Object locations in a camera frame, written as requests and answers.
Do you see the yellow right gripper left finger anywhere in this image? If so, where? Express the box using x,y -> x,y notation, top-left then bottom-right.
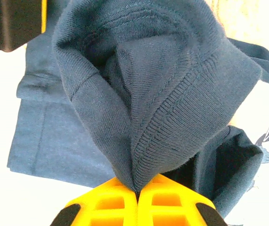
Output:
49,177 -> 139,226

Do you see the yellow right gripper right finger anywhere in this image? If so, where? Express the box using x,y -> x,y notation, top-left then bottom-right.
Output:
138,173 -> 228,226

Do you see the dark blue t-shirt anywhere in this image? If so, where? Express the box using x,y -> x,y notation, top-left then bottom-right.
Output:
7,0 -> 269,219

